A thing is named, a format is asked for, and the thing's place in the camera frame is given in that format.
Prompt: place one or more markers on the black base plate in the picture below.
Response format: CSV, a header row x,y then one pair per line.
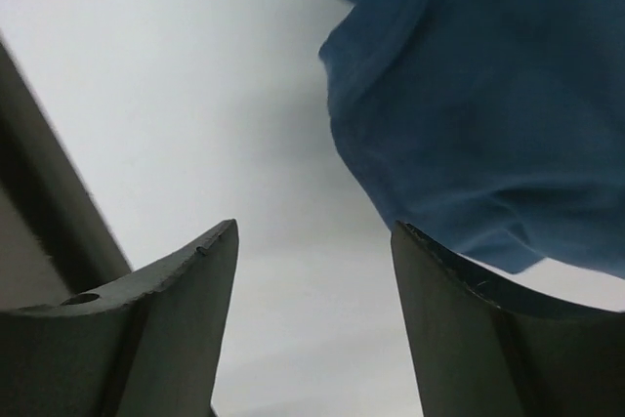
x,y
54,241

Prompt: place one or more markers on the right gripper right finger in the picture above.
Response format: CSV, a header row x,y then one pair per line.
x,y
483,345

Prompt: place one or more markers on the blue t-shirt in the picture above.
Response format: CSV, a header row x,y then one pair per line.
x,y
494,126

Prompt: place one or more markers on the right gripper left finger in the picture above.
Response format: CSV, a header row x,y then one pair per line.
x,y
146,344

